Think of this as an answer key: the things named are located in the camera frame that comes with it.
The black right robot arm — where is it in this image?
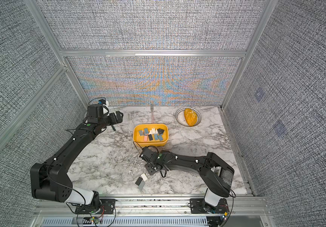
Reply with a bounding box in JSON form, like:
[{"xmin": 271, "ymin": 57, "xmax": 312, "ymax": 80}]
[{"xmin": 140, "ymin": 147, "xmax": 235, "ymax": 208}]

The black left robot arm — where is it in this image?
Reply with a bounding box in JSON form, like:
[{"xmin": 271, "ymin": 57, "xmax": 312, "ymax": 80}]
[{"xmin": 30, "ymin": 111, "xmax": 124, "ymax": 206}]

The yellow plastic storage box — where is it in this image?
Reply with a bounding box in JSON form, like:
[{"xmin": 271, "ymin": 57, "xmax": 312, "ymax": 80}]
[{"xmin": 133, "ymin": 124, "xmax": 169, "ymax": 147}]

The white patterned plate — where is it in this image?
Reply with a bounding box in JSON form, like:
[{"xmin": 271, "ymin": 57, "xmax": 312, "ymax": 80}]
[{"xmin": 175, "ymin": 107, "xmax": 202, "ymax": 127}]

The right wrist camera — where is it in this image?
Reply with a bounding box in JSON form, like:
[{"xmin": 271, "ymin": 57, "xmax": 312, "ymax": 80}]
[{"xmin": 139, "ymin": 146, "xmax": 159, "ymax": 163}]

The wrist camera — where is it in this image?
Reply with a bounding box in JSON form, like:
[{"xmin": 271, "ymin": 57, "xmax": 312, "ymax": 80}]
[
  {"xmin": 139, "ymin": 146, "xmax": 159, "ymax": 163},
  {"xmin": 84, "ymin": 97, "xmax": 110, "ymax": 124}
]

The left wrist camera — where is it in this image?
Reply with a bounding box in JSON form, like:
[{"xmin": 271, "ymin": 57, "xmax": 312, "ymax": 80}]
[{"xmin": 84, "ymin": 97, "xmax": 110, "ymax": 124}]

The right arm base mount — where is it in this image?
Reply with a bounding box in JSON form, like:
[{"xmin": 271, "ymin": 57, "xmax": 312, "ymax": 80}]
[{"xmin": 187, "ymin": 198, "xmax": 230, "ymax": 215}]

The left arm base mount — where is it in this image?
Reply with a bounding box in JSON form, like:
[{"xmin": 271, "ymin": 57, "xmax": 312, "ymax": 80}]
[{"xmin": 74, "ymin": 199, "xmax": 116, "ymax": 215}]

